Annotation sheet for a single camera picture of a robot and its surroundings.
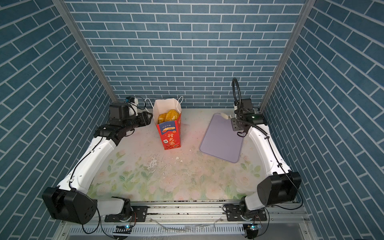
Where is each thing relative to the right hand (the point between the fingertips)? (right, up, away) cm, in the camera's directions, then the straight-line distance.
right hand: (238, 120), depth 81 cm
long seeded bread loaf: (-39, +3, +10) cm, 40 cm away
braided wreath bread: (-46, +2, +14) cm, 48 cm away
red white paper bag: (-39, -7, +4) cm, 39 cm away
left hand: (-48, +3, -4) cm, 48 cm away
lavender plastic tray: (-7, -13, +25) cm, 29 cm away
